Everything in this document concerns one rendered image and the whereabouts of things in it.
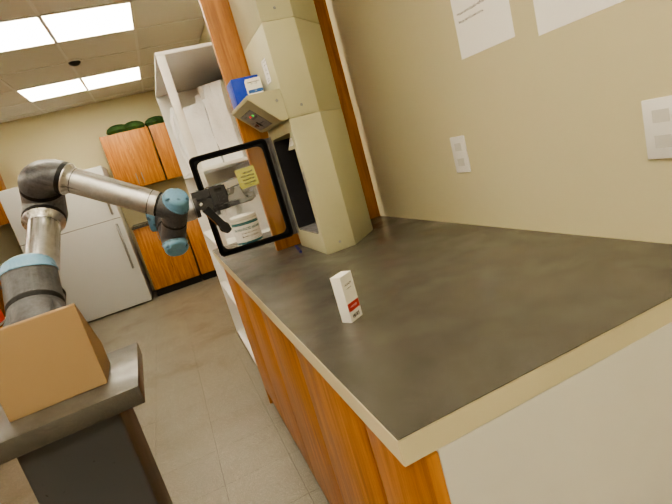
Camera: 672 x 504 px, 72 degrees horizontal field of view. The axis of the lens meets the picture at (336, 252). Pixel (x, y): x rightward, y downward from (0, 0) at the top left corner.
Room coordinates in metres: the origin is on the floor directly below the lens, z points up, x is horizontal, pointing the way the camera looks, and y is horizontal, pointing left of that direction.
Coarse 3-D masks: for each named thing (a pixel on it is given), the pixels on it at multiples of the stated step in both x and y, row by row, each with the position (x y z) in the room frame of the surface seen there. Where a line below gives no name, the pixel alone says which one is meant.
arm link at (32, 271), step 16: (16, 256) 1.09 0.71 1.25; (32, 256) 1.10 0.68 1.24; (48, 256) 1.13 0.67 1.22; (0, 272) 1.08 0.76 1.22; (16, 272) 1.05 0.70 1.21; (32, 272) 1.06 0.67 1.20; (48, 272) 1.08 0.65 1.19; (16, 288) 1.02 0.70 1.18; (32, 288) 1.02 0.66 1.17; (48, 288) 1.04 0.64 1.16
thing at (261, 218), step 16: (208, 160) 1.83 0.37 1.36; (224, 160) 1.84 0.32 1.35; (240, 160) 1.85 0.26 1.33; (256, 160) 1.86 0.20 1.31; (208, 176) 1.83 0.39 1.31; (224, 176) 1.84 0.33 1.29; (240, 176) 1.84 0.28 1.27; (256, 176) 1.85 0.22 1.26; (256, 192) 1.85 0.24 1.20; (272, 192) 1.86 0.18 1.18; (240, 208) 1.84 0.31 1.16; (256, 208) 1.85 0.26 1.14; (272, 208) 1.86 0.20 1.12; (240, 224) 1.84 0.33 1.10; (256, 224) 1.85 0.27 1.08; (272, 224) 1.85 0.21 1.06; (224, 240) 1.82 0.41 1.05; (240, 240) 1.83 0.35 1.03; (256, 240) 1.84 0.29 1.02
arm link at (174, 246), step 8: (160, 224) 1.50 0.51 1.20; (160, 232) 1.49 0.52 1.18; (168, 232) 1.44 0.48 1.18; (176, 232) 1.44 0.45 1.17; (184, 232) 1.46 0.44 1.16; (168, 240) 1.44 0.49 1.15; (176, 240) 1.44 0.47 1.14; (184, 240) 1.46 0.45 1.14; (168, 248) 1.44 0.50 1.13; (176, 248) 1.45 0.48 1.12; (184, 248) 1.47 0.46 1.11
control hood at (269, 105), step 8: (248, 96) 1.54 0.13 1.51; (256, 96) 1.55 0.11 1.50; (264, 96) 1.56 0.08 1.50; (272, 96) 1.57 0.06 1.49; (280, 96) 1.58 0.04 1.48; (240, 104) 1.65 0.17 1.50; (248, 104) 1.59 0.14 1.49; (256, 104) 1.55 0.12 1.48; (264, 104) 1.56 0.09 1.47; (272, 104) 1.57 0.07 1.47; (280, 104) 1.57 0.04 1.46; (232, 112) 1.81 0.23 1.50; (240, 112) 1.74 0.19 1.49; (256, 112) 1.63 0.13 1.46; (264, 112) 1.58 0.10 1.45; (272, 112) 1.56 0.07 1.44; (280, 112) 1.57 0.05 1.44; (272, 120) 1.62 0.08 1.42; (280, 120) 1.57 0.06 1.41; (256, 128) 1.84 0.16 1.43; (264, 128) 1.78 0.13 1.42
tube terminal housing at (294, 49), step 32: (256, 32) 1.66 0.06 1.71; (288, 32) 1.60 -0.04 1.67; (320, 32) 1.78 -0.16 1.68; (256, 64) 1.76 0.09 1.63; (288, 64) 1.59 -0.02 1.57; (320, 64) 1.71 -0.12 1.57; (288, 96) 1.58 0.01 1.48; (320, 96) 1.65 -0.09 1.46; (288, 128) 1.61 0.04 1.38; (320, 128) 1.61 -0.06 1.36; (320, 160) 1.60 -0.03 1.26; (352, 160) 1.76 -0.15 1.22; (320, 192) 1.59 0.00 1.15; (352, 192) 1.69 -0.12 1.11; (320, 224) 1.58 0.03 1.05; (352, 224) 1.63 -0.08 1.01
